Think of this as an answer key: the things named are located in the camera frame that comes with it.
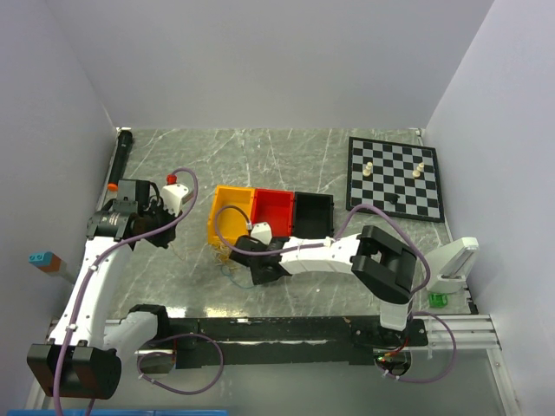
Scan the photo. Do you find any white wire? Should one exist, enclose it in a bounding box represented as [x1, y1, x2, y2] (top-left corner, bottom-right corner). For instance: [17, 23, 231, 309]
[210, 242, 235, 265]

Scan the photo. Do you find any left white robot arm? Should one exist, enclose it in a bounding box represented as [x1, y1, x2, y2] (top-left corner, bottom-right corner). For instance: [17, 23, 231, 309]
[27, 178, 193, 400]

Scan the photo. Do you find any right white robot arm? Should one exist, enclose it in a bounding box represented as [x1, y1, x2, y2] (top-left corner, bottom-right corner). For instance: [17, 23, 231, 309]
[230, 225, 416, 346]

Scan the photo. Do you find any yellow plastic bin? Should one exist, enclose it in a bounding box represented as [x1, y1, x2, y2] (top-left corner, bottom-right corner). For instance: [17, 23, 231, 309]
[206, 185, 255, 246]

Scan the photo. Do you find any red plastic bin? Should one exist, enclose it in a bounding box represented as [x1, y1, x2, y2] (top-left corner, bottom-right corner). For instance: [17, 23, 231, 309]
[251, 188, 295, 237]

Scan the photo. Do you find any black orange marker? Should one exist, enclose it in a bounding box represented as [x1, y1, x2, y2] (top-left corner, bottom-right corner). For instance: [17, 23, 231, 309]
[107, 130, 134, 192]

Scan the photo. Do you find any black plastic bin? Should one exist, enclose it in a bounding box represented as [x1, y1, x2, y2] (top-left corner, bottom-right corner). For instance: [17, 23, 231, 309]
[291, 192, 334, 239]

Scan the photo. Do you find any blue brown block tool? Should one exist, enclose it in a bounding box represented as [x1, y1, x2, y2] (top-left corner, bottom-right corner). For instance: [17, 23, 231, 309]
[29, 251, 77, 285]

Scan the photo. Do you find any white chess pawn left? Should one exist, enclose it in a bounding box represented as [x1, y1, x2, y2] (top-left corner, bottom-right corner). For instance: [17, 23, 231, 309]
[362, 162, 373, 178]

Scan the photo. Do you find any white chess pawn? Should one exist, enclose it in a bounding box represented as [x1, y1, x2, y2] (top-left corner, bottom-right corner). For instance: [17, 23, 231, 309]
[362, 162, 373, 178]
[412, 162, 425, 179]

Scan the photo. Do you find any black chess piece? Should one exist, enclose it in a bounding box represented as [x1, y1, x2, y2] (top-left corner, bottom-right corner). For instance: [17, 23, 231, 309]
[385, 193, 399, 205]

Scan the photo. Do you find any black white chessboard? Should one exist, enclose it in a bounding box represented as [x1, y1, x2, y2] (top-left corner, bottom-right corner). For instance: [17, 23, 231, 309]
[346, 137, 445, 223]

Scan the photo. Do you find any green small clip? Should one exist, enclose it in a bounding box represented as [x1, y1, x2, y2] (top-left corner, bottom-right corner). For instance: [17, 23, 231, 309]
[428, 293, 448, 309]

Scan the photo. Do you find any white chess pawn right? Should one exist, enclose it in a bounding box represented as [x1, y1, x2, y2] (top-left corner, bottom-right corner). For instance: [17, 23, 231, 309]
[412, 162, 425, 179]

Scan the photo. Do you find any white tape dispenser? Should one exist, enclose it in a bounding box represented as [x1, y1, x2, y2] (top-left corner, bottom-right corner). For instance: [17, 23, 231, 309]
[425, 237, 480, 295]

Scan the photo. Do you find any blue box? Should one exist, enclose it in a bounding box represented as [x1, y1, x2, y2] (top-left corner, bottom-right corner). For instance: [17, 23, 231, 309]
[6, 409, 228, 416]

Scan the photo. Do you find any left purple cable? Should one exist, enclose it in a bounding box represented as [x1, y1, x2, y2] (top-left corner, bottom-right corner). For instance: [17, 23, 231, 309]
[54, 167, 225, 416]

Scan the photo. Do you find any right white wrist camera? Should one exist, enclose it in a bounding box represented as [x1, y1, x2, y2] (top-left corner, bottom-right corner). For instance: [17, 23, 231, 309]
[247, 222, 273, 245]

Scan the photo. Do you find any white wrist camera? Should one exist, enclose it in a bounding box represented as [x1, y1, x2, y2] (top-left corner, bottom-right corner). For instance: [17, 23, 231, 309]
[160, 174, 193, 217]
[247, 222, 273, 245]

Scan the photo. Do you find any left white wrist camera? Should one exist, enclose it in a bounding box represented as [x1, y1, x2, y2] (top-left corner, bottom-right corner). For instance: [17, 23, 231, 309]
[160, 174, 193, 217]

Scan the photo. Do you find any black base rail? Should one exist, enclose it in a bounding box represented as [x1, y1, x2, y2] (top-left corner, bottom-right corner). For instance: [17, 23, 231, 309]
[119, 315, 428, 370]

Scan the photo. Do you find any aluminium frame rail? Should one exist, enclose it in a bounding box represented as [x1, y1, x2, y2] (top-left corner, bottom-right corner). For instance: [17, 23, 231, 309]
[27, 305, 520, 415]

